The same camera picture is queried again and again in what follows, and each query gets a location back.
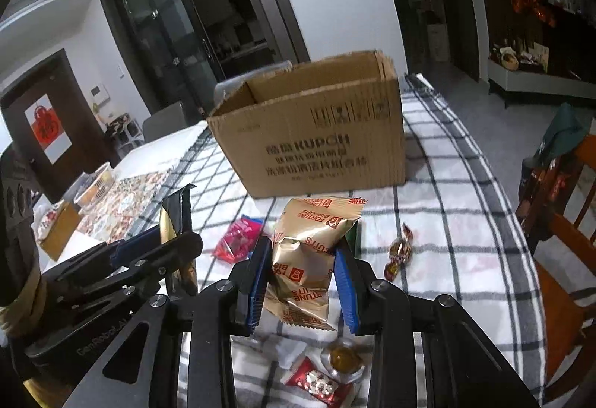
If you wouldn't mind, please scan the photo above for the dark green flat packet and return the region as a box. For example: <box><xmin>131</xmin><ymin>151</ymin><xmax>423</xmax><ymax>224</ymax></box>
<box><xmin>345</xmin><ymin>222</ymin><xmax>364</xmax><ymax>260</ymax></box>

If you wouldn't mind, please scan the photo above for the pink snack packet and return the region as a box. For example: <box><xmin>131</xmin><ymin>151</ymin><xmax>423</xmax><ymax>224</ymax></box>
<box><xmin>212</xmin><ymin>216</ymin><xmax>264</xmax><ymax>262</ymax></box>

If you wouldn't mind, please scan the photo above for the dark wooden door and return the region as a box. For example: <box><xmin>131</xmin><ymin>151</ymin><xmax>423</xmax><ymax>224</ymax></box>
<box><xmin>0</xmin><ymin>49</ymin><xmax>117</xmax><ymax>204</ymax></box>

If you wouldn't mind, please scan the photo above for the orange wooden chair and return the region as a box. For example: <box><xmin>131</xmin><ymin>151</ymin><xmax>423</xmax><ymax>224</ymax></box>
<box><xmin>514</xmin><ymin>133</ymin><xmax>596</xmax><ymax>404</ymax></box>

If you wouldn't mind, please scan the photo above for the small tan carton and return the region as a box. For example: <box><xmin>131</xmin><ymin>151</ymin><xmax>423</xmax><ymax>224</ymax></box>
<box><xmin>37</xmin><ymin>203</ymin><xmax>82</xmax><ymax>262</ymax></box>

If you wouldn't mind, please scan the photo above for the small red snack packet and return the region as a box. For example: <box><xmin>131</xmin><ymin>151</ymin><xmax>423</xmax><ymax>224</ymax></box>
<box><xmin>284</xmin><ymin>357</ymin><xmax>355</xmax><ymax>406</ymax></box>

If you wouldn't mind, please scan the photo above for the dark green cloth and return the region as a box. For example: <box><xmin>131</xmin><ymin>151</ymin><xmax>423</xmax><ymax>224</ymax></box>
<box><xmin>533</xmin><ymin>103</ymin><xmax>594</xmax><ymax>169</ymax></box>

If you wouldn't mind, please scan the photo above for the dark glass sliding door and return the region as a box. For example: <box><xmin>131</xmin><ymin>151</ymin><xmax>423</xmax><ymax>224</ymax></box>
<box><xmin>100</xmin><ymin>0</ymin><xmax>310</xmax><ymax>115</ymax></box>

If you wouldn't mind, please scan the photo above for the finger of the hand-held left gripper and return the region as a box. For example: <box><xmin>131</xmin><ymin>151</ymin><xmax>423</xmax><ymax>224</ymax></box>
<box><xmin>56</xmin><ymin>233</ymin><xmax>203</xmax><ymax>313</ymax></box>
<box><xmin>44</xmin><ymin>225</ymin><xmax>161</xmax><ymax>285</ymax></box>

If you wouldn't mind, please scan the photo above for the grey dining chair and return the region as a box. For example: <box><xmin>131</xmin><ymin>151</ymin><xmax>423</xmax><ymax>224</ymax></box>
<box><xmin>142</xmin><ymin>103</ymin><xmax>189</xmax><ymax>143</ymax></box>

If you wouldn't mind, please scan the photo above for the foil wrapped candy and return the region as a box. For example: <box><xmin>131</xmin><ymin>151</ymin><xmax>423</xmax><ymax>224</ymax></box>
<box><xmin>383</xmin><ymin>223</ymin><xmax>420</xmax><ymax>282</ymax></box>

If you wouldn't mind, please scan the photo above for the gold biscuit packet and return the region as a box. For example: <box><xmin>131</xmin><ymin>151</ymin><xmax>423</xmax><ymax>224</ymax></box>
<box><xmin>263</xmin><ymin>196</ymin><xmax>366</xmax><ymax>332</ymax></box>

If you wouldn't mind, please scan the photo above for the colourful patterned table mat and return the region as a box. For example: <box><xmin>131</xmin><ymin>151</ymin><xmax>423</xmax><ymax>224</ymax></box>
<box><xmin>37</xmin><ymin>170</ymin><xmax>171</xmax><ymax>250</ymax></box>

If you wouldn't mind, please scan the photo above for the brown cardboard box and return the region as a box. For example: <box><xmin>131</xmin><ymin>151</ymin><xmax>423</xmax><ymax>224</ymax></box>
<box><xmin>207</xmin><ymin>49</ymin><xmax>407</xmax><ymax>199</ymax></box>

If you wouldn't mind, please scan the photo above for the red paper door decoration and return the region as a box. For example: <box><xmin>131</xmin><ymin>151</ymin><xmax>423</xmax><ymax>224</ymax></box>
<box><xmin>24</xmin><ymin>94</ymin><xmax>70</xmax><ymax>164</ymax></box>

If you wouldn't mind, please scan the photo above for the amber jelly cup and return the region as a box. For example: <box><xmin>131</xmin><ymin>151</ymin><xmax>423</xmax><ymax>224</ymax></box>
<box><xmin>319</xmin><ymin>336</ymin><xmax>364</xmax><ymax>383</ymax></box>

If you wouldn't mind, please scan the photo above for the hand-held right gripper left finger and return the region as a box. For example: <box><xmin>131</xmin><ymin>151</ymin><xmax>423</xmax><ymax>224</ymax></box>
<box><xmin>60</xmin><ymin>237</ymin><xmax>275</xmax><ymax>408</ymax></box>

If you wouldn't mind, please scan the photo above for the clear plastic container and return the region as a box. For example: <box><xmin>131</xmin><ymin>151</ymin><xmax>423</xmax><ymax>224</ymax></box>
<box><xmin>65</xmin><ymin>162</ymin><xmax>115</xmax><ymax>213</ymax></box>

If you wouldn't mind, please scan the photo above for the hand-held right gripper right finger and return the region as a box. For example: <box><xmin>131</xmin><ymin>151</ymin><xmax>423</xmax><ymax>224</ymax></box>
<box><xmin>333</xmin><ymin>247</ymin><xmax>536</xmax><ymax>408</ymax></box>

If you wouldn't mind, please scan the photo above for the small white shelf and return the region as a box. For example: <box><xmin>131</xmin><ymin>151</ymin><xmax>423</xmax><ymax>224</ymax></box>
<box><xmin>105</xmin><ymin>112</ymin><xmax>145</xmax><ymax>159</ymax></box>

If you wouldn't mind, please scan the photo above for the white low cabinet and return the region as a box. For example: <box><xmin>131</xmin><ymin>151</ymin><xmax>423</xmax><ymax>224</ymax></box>
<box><xmin>486</xmin><ymin>56</ymin><xmax>596</xmax><ymax>106</ymax></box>

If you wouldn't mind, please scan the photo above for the gold and black snack packet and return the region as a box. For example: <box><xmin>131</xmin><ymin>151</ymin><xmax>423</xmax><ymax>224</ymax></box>
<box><xmin>159</xmin><ymin>184</ymin><xmax>199</xmax><ymax>297</ymax></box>

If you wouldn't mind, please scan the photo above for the red foil balloon cluster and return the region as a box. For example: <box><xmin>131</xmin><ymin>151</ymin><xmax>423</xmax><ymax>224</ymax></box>
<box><xmin>510</xmin><ymin>0</ymin><xmax>557</xmax><ymax>27</ymax></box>

